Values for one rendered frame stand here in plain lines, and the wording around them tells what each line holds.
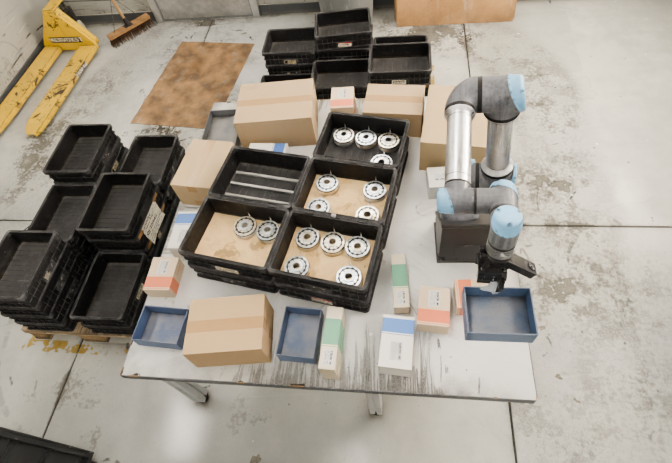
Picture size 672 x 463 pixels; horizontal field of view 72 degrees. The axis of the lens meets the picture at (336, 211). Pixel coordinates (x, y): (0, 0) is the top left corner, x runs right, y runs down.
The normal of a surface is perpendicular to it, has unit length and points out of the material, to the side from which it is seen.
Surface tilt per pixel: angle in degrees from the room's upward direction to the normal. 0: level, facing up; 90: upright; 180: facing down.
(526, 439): 0
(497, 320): 1
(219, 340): 0
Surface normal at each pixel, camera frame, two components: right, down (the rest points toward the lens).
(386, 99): -0.11, -0.57
